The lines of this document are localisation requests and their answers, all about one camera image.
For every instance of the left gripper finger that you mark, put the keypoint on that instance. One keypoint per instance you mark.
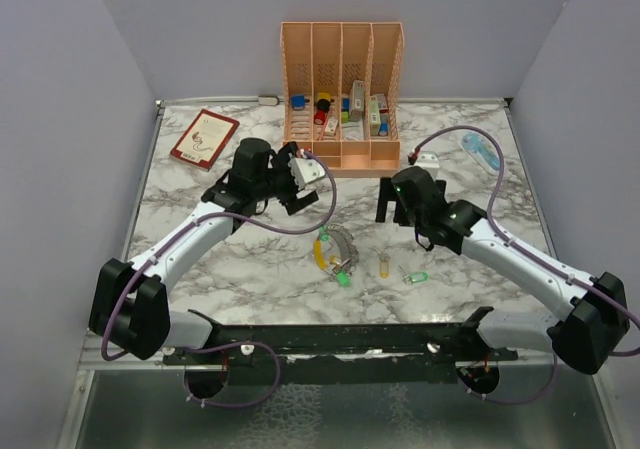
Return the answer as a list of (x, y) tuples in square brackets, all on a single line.
[(294, 203), (290, 150)]

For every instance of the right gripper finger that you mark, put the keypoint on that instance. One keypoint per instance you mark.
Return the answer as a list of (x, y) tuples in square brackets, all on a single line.
[(384, 196), (400, 216)]

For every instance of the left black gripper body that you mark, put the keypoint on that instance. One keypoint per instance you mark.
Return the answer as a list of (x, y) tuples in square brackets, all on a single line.
[(280, 183)]

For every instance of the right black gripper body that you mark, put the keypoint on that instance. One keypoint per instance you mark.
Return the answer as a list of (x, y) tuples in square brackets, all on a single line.
[(417, 222)]

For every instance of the metal keyring with yellow grip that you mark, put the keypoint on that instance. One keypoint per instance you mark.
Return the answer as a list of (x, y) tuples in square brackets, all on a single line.
[(341, 244)]

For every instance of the yellow tag key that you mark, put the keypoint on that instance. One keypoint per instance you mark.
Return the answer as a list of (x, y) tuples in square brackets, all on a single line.
[(384, 262), (335, 264)]

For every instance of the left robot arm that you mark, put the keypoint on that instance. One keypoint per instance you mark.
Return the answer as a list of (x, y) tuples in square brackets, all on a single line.
[(131, 302)]

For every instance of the small white red box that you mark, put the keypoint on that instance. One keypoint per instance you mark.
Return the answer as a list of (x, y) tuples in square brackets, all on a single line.
[(330, 127)]

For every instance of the blue toy block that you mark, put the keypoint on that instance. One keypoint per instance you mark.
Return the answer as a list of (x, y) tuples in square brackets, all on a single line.
[(298, 102)]

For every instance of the red black toy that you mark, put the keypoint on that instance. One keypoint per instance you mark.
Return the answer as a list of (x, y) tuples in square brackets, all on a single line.
[(323, 107)]

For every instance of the light green tag key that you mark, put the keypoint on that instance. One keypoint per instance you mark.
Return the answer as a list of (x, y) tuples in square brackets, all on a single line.
[(411, 278)]

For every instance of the blue packaged item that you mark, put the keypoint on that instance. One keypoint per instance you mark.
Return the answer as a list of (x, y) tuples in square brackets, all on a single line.
[(482, 151)]

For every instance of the peach desk organizer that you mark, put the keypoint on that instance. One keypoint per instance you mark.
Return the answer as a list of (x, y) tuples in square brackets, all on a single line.
[(328, 57)]

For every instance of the grey green box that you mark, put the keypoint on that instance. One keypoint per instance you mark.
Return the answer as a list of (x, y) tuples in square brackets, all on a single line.
[(357, 101)]

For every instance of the red book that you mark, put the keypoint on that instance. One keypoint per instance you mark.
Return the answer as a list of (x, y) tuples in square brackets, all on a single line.
[(204, 140)]

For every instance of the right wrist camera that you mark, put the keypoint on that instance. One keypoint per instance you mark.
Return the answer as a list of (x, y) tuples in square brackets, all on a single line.
[(427, 161)]

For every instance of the white wall plug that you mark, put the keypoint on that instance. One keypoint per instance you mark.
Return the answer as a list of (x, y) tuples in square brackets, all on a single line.
[(268, 100)]

